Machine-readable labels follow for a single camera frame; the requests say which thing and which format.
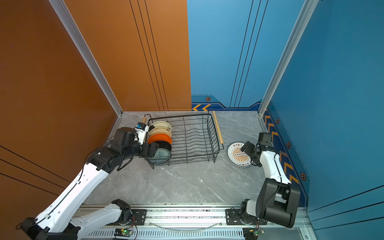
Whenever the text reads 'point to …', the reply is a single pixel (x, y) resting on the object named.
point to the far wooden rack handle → (144, 120)
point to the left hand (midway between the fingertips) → (151, 142)
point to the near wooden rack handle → (219, 133)
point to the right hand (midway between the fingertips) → (247, 152)
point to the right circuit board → (252, 233)
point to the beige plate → (160, 130)
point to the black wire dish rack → (186, 139)
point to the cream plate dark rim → (162, 124)
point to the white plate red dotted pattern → (236, 157)
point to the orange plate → (160, 137)
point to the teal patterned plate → (162, 154)
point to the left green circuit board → (126, 232)
